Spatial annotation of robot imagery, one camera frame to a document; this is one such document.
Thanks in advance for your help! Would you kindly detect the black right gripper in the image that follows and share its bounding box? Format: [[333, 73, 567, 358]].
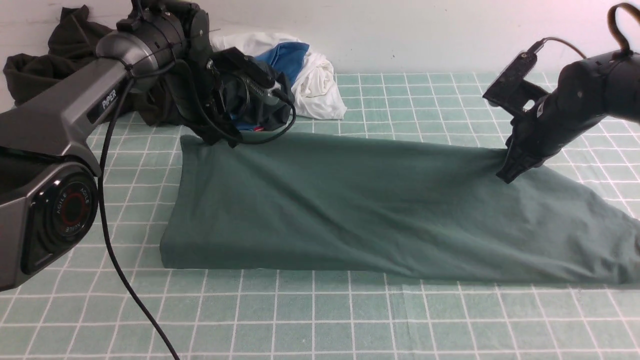
[[495, 55, 621, 184]]

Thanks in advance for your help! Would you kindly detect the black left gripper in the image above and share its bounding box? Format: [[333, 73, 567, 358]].
[[165, 10, 243, 148]]

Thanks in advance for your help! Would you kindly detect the green long-sleeve top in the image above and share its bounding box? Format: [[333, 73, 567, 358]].
[[159, 132, 640, 285]]

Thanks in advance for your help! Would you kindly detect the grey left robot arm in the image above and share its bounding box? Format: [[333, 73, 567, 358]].
[[0, 0, 233, 291]]

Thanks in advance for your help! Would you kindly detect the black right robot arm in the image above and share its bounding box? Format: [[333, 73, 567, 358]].
[[483, 52, 640, 183]]

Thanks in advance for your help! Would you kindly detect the blue crumpled garment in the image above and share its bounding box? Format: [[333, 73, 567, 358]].
[[227, 42, 311, 133]]

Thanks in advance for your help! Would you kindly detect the white crumpled garment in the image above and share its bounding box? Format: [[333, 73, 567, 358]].
[[210, 32, 347, 120]]

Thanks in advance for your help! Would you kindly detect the dark olive crumpled garment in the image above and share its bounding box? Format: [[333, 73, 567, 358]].
[[2, 5, 183, 126]]

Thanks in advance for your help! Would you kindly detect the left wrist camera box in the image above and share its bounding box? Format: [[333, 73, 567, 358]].
[[206, 47, 289, 106]]

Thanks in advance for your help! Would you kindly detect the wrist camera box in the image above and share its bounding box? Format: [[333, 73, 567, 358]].
[[206, 47, 289, 106], [482, 50, 548, 117]]

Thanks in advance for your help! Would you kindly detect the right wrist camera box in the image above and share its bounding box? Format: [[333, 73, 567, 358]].
[[482, 50, 548, 117]]

